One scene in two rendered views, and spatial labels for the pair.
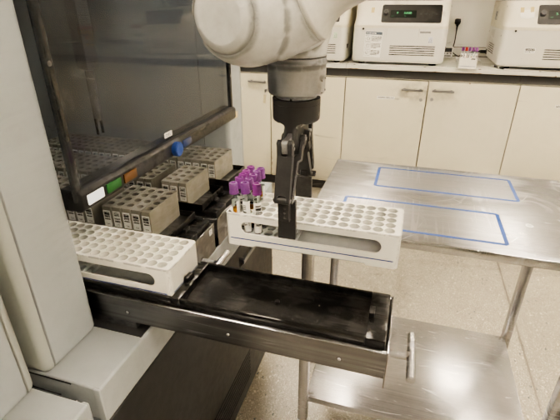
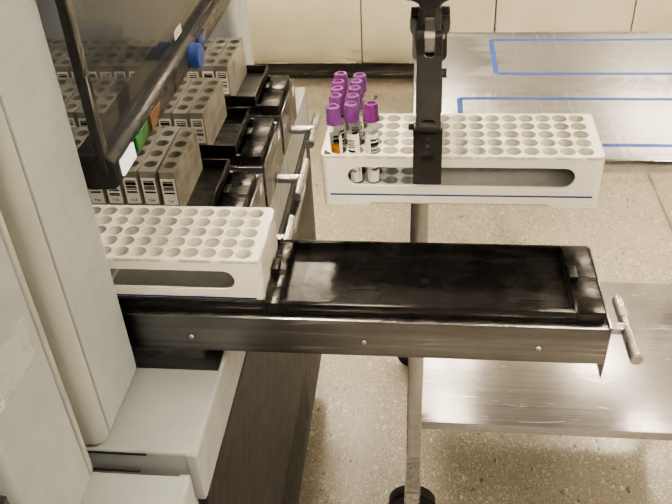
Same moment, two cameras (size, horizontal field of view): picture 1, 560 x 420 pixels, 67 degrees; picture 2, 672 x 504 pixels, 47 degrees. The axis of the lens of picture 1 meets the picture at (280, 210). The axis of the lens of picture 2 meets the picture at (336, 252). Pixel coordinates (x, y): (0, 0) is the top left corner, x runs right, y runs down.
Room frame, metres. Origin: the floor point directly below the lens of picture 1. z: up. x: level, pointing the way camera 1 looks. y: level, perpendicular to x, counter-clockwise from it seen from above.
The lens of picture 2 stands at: (-0.07, 0.20, 1.33)
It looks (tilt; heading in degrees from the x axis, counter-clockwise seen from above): 37 degrees down; 350
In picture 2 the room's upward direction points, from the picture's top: 3 degrees counter-clockwise
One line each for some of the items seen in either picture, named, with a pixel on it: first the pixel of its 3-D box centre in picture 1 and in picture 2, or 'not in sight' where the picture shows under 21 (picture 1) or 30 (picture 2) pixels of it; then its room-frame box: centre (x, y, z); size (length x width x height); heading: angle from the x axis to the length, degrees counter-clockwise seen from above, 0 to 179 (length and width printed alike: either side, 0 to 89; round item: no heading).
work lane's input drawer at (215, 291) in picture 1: (203, 298); (302, 296); (0.60, 0.13, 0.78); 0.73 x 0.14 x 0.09; 73
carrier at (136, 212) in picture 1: (152, 212); (163, 169); (0.80, 0.27, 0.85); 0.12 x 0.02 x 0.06; 163
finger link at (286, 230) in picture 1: (287, 218); (427, 154); (0.61, -0.01, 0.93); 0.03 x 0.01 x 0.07; 72
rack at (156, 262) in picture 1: (112, 257); (137, 253); (0.65, 0.31, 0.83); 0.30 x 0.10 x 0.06; 73
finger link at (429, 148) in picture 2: (283, 209); (427, 139); (0.60, -0.01, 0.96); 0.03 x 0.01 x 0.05; 162
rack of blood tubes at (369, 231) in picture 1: (314, 226); (458, 158); (0.66, -0.06, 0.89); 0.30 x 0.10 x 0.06; 73
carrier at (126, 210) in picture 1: (142, 210); (146, 169); (0.81, 0.29, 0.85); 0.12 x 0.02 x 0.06; 163
